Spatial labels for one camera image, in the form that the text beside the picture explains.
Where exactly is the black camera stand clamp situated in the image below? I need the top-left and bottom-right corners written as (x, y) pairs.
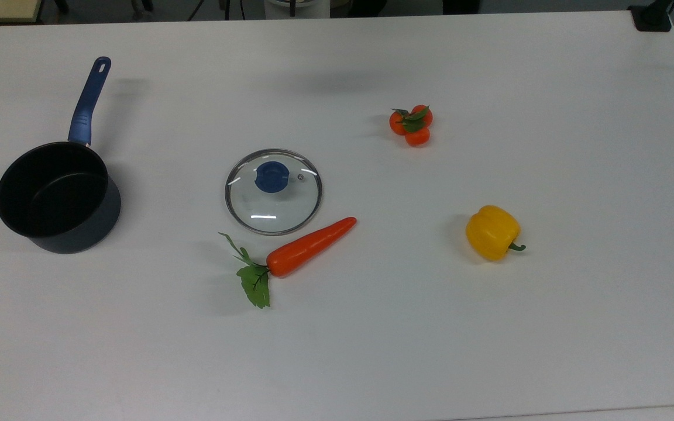
top-left (628, 0), bottom-right (673, 32)

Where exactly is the dark saucepan with blue handle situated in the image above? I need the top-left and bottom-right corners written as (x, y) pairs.
top-left (0, 56), bottom-right (122, 255)

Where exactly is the glass lid with blue knob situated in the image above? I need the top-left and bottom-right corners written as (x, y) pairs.
top-left (224, 148), bottom-right (324, 236)

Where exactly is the orange toy carrot with leaves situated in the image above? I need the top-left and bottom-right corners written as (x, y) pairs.
top-left (218, 216), bottom-right (358, 309)

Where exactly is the yellow toy bell pepper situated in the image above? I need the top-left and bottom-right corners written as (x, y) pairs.
top-left (465, 205), bottom-right (527, 262)

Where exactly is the toy tangerine cluster with leaves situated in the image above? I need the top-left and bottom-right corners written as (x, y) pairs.
top-left (388, 104), bottom-right (434, 148)

